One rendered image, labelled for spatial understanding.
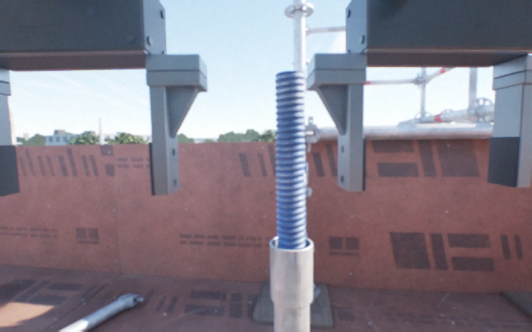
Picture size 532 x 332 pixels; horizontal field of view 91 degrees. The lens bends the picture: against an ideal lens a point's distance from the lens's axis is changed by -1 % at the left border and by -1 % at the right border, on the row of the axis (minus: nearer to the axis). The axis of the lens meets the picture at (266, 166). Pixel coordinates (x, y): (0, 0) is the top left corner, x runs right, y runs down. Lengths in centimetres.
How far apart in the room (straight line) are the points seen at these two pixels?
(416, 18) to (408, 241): 125
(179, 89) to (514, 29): 24
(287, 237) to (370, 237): 103
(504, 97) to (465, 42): 7
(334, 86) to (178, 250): 137
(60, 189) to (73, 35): 163
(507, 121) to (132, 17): 30
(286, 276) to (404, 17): 29
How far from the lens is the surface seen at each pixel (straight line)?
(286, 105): 33
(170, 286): 150
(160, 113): 21
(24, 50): 25
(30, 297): 174
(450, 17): 25
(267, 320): 117
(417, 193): 137
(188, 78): 21
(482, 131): 131
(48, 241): 197
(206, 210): 138
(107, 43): 22
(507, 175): 29
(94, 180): 168
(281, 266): 36
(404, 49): 22
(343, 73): 21
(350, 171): 21
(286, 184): 33
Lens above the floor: 69
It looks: 5 degrees down
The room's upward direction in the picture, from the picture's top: 1 degrees counter-clockwise
